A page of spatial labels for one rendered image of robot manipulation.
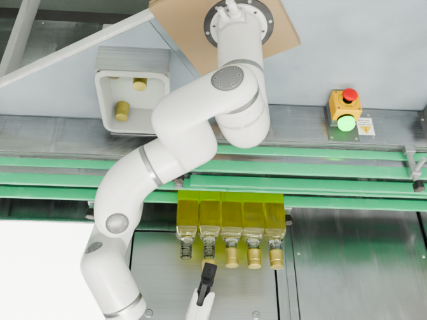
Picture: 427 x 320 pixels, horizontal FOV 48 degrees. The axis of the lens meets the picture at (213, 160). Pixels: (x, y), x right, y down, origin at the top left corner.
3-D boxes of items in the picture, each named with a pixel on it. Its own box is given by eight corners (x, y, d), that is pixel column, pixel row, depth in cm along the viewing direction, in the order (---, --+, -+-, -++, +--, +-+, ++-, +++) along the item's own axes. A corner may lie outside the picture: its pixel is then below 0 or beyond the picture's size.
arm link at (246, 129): (225, 98, 104) (226, 159, 94) (207, 54, 93) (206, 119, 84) (269, 90, 101) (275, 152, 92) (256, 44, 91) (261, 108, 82)
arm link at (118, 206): (144, 140, 97) (81, 172, 97) (141, 152, 84) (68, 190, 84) (175, 197, 100) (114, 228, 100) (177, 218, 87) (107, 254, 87)
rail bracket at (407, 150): (398, 149, 128) (409, 192, 121) (408, 132, 122) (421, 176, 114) (412, 150, 128) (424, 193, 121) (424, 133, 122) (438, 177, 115)
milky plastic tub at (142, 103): (108, 107, 133) (104, 132, 128) (98, 46, 114) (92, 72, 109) (171, 110, 134) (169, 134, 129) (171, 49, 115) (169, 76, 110)
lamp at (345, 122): (334, 124, 127) (336, 133, 126) (339, 113, 124) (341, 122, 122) (351, 124, 128) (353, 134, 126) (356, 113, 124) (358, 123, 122)
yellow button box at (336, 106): (325, 105, 133) (328, 126, 128) (332, 87, 126) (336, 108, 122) (350, 106, 133) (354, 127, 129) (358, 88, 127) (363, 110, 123)
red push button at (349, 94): (340, 106, 124) (344, 98, 121) (338, 95, 126) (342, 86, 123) (356, 107, 124) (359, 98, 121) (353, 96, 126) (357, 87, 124)
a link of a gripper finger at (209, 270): (210, 291, 115) (217, 266, 119) (211, 287, 112) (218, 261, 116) (197, 288, 115) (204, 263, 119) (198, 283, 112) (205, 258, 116)
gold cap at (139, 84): (133, 68, 118) (131, 80, 116) (147, 68, 118) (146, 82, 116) (134, 78, 121) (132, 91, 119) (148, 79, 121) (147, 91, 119)
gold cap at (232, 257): (224, 252, 125) (224, 268, 122) (225, 246, 122) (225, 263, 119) (237, 253, 125) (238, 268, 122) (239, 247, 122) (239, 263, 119)
